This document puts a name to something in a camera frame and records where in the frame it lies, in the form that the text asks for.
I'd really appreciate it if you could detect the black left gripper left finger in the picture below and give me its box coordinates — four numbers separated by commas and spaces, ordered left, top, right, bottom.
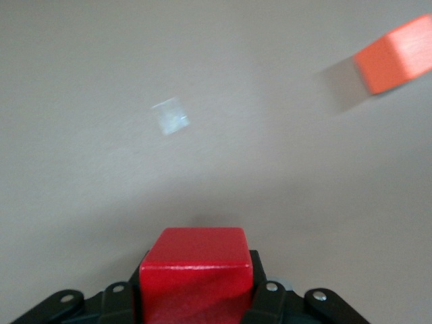
9, 249, 153, 324

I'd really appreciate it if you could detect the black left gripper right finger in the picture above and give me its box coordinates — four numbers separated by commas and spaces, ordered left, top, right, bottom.
240, 249, 369, 324

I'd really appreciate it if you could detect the red wooden block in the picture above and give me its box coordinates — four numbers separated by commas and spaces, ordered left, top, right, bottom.
138, 227, 254, 324

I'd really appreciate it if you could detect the orange wooden block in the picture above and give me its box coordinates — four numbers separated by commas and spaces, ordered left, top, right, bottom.
353, 13, 432, 96

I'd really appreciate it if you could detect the small clear tape patch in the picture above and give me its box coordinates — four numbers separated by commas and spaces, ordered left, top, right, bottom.
150, 97, 191, 137

